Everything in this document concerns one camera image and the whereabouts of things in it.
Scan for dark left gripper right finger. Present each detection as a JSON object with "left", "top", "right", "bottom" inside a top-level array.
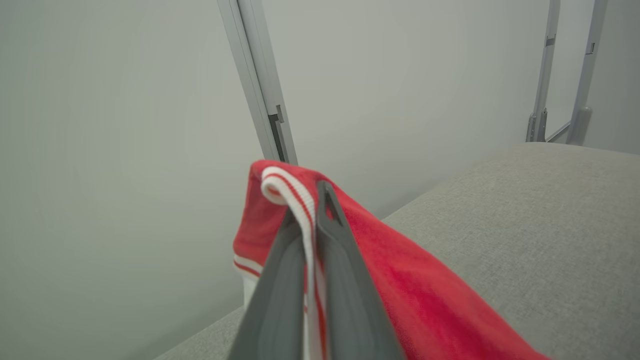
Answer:
[{"left": 316, "top": 180, "right": 406, "bottom": 360}]

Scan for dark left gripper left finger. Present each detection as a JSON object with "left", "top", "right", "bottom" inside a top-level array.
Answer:
[{"left": 227, "top": 207, "right": 307, "bottom": 360}]

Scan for red shirt with white-striped cuffs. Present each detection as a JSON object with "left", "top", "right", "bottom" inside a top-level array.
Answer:
[{"left": 232, "top": 160, "right": 551, "bottom": 360}]

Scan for grey fabric sofa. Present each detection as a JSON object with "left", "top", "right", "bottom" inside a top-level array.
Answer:
[{"left": 155, "top": 142, "right": 640, "bottom": 360}]

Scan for grey metal partition post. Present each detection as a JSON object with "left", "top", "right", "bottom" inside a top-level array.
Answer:
[
  {"left": 565, "top": 0, "right": 609, "bottom": 147},
  {"left": 217, "top": 0, "right": 281, "bottom": 162},
  {"left": 237, "top": 0, "right": 299, "bottom": 167},
  {"left": 525, "top": 0, "right": 562, "bottom": 143}
]

